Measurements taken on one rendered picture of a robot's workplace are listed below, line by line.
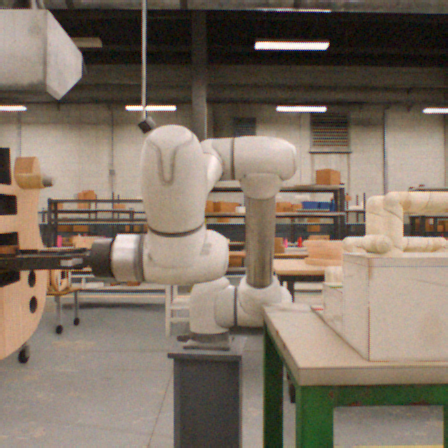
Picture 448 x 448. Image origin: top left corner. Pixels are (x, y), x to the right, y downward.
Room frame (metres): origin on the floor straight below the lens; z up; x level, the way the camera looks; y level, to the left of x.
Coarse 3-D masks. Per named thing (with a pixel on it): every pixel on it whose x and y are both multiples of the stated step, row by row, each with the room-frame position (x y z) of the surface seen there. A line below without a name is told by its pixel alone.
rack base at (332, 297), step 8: (328, 288) 0.90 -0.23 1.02; (336, 288) 0.85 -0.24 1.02; (328, 296) 0.90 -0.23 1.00; (336, 296) 0.84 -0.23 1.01; (328, 304) 0.90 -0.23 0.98; (336, 304) 0.84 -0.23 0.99; (328, 312) 0.90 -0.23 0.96; (336, 312) 0.84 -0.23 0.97; (328, 320) 0.90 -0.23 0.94; (336, 320) 0.84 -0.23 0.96; (336, 328) 0.84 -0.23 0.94
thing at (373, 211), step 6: (366, 204) 0.75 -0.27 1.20; (372, 204) 0.74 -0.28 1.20; (366, 210) 0.75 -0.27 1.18; (372, 210) 0.74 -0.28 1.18; (378, 210) 0.74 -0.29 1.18; (366, 216) 0.75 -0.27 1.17; (372, 216) 0.74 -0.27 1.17; (378, 216) 0.74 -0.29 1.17; (366, 222) 0.75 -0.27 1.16; (372, 222) 0.74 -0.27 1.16; (378, 222) 0.74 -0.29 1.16; (366, 228) 0.75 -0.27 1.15; (372, 228) 0.74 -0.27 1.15; (378, 228) 0.74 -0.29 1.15; (366, 234) 0.75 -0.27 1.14; (372, 234) 0.74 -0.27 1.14; (378, 234) 0.74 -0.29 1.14; (366, 252) 0.76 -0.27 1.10; (372, 252) 0.74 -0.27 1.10
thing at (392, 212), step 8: (392, 200) 0.66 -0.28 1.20; (384, 208) 0.67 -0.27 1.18; (392, 208) 0.66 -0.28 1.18; (400, 208) 0.66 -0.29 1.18; (384, 216) 0.67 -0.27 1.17; (392, 216) 0.66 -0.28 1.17; (400, 216) 0.66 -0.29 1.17; (384, 224) 0.67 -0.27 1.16; (392, 224) 0.66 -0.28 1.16; (400, 224) 0.66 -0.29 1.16; (384, 232) 0.67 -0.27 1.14; (392, 232) 0.66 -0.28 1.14; (400, 232) 0.66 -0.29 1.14; (392, 240) 0.66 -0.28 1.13; (400, 240) 0.66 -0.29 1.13; (392, 248) 0.66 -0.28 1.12; (400, 248) 0.66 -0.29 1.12; (384, 256) 0.67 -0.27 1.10; (392, 256) 0.66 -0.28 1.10; (400, 256) 0.66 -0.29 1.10
